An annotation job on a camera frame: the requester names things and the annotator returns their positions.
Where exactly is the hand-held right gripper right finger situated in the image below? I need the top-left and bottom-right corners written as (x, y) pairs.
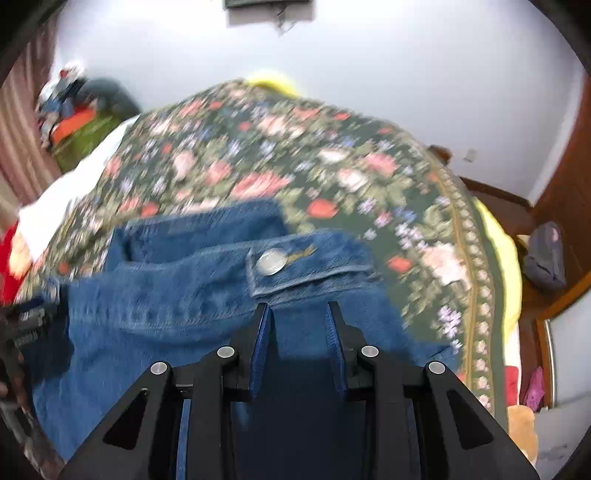
top-left (325, 301), bottom-right (541, 480)

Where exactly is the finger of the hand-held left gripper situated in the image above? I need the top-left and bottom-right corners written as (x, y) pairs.
top-left (13, 279), bottom-right (64, 352)

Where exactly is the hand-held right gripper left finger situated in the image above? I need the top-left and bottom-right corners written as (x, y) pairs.
top-left (58, 302), bottom-right (271, 480)

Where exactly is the blue denim jacket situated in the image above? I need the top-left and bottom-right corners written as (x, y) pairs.
top-left (21, 198), bottom-right (462, 480)

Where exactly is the red plush toy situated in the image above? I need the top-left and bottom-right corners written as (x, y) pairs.
top-left (0, 220), bottom-right (34, 306)

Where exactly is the white cloth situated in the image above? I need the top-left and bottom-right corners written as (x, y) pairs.
top-left (17, 115), bottom-right (140, 260)

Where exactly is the striped brown curtain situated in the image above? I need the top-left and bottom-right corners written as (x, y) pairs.
top-left (0, 14), bottom-right (66, 219)

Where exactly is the yellow bed sheet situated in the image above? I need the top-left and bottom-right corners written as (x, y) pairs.
top-left (473, 198), bottom-right (525, 343)

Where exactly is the dark floral blanket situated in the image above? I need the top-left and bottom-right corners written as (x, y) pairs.
top-left (18, 78), bottom-right (511, 462)

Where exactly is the pink cloth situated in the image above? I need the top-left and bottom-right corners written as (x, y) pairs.
top-left (523, 366), bottom-right (546, 412)

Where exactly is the brown teddy bear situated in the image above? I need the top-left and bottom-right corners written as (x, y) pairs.
top-left (507, 405), bottom-right (539, 468)

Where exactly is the pile of clutter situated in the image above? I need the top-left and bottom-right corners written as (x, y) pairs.
top-left (36, 62), bottom-right (89, 139)

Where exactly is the grey pillow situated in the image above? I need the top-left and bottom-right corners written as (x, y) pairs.
top-left (85, 77), bottom-right (142, 121)

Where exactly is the grey bag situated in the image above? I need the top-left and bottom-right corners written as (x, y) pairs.
top-left (522, 221), bottom-right (568, 292)

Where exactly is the yellow pillow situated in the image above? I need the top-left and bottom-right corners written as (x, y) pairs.
top-left (244, 68), bottom-right (306, 99)

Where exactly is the brown wooden door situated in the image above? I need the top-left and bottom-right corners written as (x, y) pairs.
top-left (530, 88), bottom-right (591, 319)

